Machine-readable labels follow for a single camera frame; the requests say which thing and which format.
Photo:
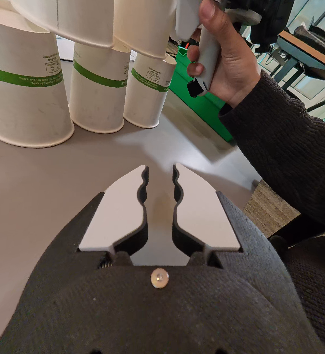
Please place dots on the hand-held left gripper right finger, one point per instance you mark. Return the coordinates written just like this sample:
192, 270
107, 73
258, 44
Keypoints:
206, 218

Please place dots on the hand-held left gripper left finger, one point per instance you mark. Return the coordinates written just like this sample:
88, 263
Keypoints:
118, 218

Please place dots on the white paper cup green band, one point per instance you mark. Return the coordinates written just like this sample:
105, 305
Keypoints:
26, 116
143, 27
76, 22
96, 110
143, 107

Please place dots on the person's right hand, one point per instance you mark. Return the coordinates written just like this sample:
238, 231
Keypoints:
237, 69

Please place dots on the green plastic bin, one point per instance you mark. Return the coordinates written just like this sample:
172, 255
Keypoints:
201, 110

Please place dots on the person's dark clothed body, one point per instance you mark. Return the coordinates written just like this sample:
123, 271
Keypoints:
317, 290

